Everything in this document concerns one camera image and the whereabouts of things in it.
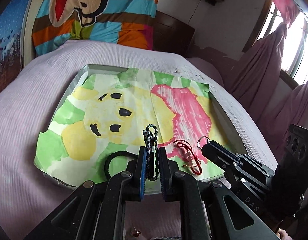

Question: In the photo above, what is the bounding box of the silver ring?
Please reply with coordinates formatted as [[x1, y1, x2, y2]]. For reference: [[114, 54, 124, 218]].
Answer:
[[196, 135, 210, 151]]

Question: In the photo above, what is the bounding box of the black braided bracelet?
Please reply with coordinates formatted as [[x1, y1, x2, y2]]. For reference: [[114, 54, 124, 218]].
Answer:
[[142, 123, 160, 181]]

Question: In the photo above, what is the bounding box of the grey cardboard tray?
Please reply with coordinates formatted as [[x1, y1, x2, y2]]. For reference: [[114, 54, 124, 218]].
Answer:
[[41, 64, 248, 195]]

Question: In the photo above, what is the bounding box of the small red charm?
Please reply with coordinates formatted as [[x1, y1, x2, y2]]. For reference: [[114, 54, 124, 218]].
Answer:
[[130, 228, 142, 238]]

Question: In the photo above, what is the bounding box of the pink bed cover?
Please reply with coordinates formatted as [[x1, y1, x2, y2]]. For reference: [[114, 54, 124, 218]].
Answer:
[[0, 40, 277, 239]]

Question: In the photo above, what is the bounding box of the pink curtain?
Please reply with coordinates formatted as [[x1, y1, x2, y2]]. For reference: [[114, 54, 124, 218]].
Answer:
[[225, 0, 308, 157]]

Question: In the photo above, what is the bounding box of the colourful painted paper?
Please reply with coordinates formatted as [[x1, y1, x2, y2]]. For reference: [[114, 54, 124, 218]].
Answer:
[[33, 68, 224, 183]]

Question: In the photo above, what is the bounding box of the window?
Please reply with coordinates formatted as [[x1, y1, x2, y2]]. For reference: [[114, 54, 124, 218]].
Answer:
[[257, 3, 308, 85]]

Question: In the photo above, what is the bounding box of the dark wooden headboard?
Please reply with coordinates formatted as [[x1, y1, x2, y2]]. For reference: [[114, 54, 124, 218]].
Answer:
[[153, 11, 195, 56]]

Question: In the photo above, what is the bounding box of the striped monkey blanket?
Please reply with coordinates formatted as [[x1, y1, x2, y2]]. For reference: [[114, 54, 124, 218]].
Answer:
[[32, 0, 158, 55]]

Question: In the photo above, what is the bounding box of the blue fabric wardrobe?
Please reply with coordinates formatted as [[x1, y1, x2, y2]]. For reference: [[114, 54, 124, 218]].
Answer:
[[0, 0, 30, 92]]

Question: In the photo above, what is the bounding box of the red string bracelet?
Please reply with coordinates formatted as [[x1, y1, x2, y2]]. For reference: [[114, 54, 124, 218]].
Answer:
[[173, 139, 203, 176]]

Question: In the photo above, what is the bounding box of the black hair tie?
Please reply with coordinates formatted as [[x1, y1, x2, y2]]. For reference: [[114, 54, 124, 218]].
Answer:
[[103, 151, 139, 180]]

